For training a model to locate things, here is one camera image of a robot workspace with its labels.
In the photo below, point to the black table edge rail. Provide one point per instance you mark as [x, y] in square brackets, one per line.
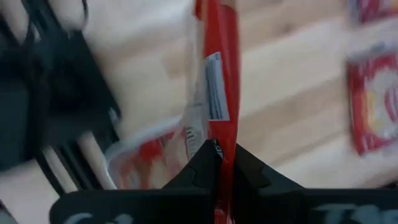
[68, 93]

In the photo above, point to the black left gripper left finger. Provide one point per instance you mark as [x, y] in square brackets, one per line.
[186, 199]

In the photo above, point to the white plastic basket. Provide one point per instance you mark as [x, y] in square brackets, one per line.
[143, 137]

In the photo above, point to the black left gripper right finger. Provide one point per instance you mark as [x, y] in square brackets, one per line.
[264, 199]

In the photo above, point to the silver aluminium frame post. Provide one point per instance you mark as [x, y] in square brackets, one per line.
[96, 161]

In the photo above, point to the red popcorn bag clear wrap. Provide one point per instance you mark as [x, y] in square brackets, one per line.
[222, 37]
[373, 11]
[149, 161]
[373, 102]

